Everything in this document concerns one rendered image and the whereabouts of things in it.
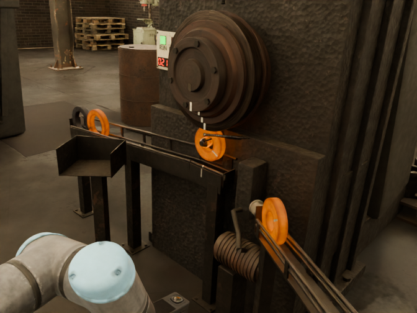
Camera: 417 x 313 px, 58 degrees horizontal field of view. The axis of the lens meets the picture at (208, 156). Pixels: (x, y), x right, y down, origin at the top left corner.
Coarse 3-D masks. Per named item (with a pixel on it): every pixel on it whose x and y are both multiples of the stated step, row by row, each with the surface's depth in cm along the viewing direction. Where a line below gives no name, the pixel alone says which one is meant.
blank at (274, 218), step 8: (272, 200) 124; (280, 200) 124; (264, 208) 130; (272, 208) 123; (280, 208) 121; (264, 216) 131; (272, 216) 123; (280, 216) 119; (264, 224) 131; (272, 224) 129; (280, 224) 119; (272, 232) 124; (280, 232) 119; (280, 240) 121
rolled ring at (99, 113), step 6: (90, 114) 225; (96, 114) 220; (102, 114) 219; (90, 120) 227; (102, 120) 217; (90, 126) 228; (102, 126) 219; (108, 126) 219; (102, 132) 221; (108, 132) 221
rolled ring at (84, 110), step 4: (76, 108) 235; (80, 108) 232; (84, 108) 232; (76, 112) 237; (84, 112) 230; (88, 112) 231; (72, 116) 241; (76, 116) 240; (84, 116) 231; (76, 120) 241; (76, 124) 240; (80, 124) 242
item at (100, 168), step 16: (64, 144) 181; (80, 144) 194; (96, 144) 193; (112, 144) 191; (64, 160) 182; (80, 160) 196; (96, 160) 195; (112, 160) 174; (96, 176) 176; (112, 176) 176; (96, 192) 188; (96, 208) 191; (96, 224) 195; (96, 240) 199
